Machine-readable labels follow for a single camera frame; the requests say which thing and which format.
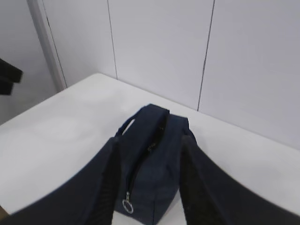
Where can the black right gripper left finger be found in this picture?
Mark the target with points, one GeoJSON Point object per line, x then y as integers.
{"type": "Point", "coordinates": [88, 198]}

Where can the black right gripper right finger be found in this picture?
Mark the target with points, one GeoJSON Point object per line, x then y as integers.
{"type": "Point", "coordinates": [211, 197]}

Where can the navy blue lunch bag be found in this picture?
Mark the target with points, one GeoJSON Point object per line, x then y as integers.
{"type": "Point", "coordinates": [150, 145]}

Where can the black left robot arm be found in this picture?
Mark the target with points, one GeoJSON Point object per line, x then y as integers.
{"type": "Point", "coordinates": [9, 75]}

